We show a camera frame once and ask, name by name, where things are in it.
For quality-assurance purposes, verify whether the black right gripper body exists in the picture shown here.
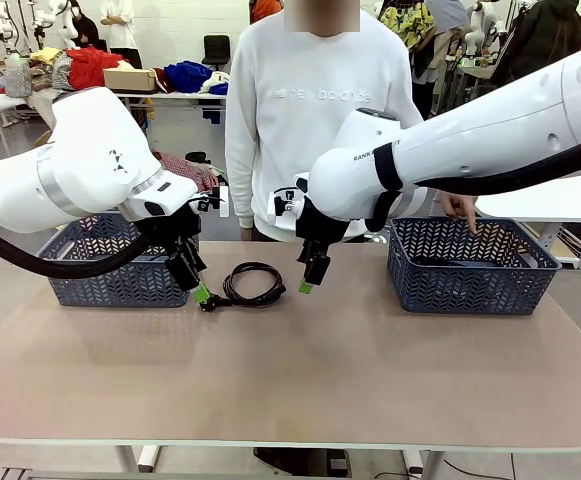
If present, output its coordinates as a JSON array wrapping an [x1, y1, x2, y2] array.
[[295, 201, 352, 247]]

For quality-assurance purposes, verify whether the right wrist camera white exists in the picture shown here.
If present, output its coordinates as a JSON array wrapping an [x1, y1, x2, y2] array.
[[267, 187, 307, 227]]

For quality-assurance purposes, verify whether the person in dark jacket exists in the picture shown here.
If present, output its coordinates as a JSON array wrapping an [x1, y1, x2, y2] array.
[[492, 0, 581, 89]]

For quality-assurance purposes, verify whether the person's right forearm white sleeve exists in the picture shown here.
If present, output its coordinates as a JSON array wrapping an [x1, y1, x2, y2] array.
[[225, 144, 257, 231]]

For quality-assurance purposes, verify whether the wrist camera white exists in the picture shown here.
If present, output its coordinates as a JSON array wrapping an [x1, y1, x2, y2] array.
[[194, 185, 231, 219], [267, 187, 307, 227]]

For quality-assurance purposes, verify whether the cardboard box on table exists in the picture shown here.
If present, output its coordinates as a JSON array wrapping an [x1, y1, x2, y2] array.
[[102, 67, 160, 94]]

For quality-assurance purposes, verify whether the person in white sweatshirt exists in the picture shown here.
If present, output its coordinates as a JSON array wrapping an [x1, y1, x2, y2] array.
[[224, 0, 426, 244]]

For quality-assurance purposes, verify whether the black table pedestal base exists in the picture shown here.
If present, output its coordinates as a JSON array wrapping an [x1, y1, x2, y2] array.
[[252, 447, 354, 477]]

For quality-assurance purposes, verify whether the blue plastic lattice basket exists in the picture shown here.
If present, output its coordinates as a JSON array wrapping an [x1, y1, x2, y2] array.
[[387, 214, 563, 316], [37, 212, 201, 309]]

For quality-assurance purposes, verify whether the white table with clothes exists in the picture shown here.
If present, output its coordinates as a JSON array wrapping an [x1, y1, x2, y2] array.
[[119, 88, 229, 132]]

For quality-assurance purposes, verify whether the person's left hand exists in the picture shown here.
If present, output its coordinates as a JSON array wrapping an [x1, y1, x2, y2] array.
[[438, 192, 481, 237]]

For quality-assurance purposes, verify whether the person in white shirt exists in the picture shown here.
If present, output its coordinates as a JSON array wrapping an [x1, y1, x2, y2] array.
[[100, 0, 144, 70]]

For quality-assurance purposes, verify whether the black office chair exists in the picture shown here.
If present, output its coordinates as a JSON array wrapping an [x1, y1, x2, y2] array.
[[201, 34, 232, 69]]

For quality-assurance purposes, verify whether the yellow cloth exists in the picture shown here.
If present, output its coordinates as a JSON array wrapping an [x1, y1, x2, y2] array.
[[30, 46, 62, 64]]

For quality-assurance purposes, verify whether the grey patterned cloth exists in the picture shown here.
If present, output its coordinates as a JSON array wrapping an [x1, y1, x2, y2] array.
[[51, 52, 74, 92]]

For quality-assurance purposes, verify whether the person in orange top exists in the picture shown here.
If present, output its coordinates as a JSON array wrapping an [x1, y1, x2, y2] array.
[[249, 0, 285, 24]]

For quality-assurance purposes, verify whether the red checkered cloth pile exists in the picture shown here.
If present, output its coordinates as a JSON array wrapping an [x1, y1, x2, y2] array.
[[155, 151, 222, 194]]

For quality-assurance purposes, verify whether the person in yellow patterned shirt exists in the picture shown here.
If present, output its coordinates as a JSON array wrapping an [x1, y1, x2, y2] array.
[[377, 3, 437, 52]]

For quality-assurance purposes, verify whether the black coiled cable with plug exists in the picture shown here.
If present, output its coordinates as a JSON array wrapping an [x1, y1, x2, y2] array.
[[198, 262, 288, 313]]

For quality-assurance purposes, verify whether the blue cloth pile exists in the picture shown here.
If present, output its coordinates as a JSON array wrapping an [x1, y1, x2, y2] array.
[[163, 60, 231, 96]]

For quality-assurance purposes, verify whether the white table leg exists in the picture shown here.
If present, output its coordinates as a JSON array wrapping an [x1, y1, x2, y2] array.
[[114, 443, 162, 474], [402, 448, 444, 480]]

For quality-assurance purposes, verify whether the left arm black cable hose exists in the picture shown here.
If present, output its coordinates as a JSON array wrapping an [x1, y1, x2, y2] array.
[[0, 212, 181, 280]]

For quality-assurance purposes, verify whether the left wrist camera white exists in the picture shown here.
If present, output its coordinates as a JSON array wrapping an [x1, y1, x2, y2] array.
[[194, 185, 231, 219]]

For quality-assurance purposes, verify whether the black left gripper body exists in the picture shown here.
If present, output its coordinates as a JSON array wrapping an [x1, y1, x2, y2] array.
[[162, 202, 204, 259]]

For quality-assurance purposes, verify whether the person in black with mask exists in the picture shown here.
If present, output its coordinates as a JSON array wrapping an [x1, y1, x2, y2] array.
[[68, 0, 101, 50]]

